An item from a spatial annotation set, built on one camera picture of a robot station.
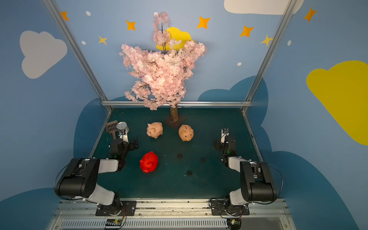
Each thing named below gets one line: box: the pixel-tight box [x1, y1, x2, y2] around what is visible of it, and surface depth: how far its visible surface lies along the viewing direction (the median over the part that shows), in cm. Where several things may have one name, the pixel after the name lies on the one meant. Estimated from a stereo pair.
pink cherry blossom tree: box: [119, 11, 208, 129], surface depth 73 cm
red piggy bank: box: [139, 151, 159, 174], surface depth 84 cm
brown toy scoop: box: [105, 120, 118, 140], surface depth 110 cm
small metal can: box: [115, 121, 130, 134], surface depth 106 cm
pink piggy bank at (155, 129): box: [146, 122, 164, 139], surface depth 100 cm
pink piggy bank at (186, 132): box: [178, 124, 195, 142], surface depth 98 cm
